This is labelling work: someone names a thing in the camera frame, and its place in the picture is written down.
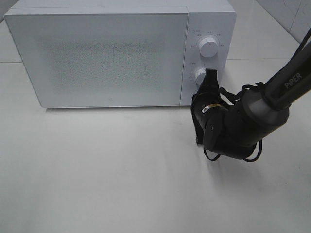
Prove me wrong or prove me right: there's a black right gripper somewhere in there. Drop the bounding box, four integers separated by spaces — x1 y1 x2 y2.
190 69 228 145

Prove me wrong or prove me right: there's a white microwave door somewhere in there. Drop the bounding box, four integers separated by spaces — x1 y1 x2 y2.
5 14 188 108

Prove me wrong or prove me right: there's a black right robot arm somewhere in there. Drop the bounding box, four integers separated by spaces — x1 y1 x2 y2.
190 44 311 162

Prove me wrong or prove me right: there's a white adjacent table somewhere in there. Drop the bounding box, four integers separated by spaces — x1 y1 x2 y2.
228 0 298 60

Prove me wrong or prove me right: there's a white microwave oven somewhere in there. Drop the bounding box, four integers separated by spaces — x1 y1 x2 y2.
4 0 236 108

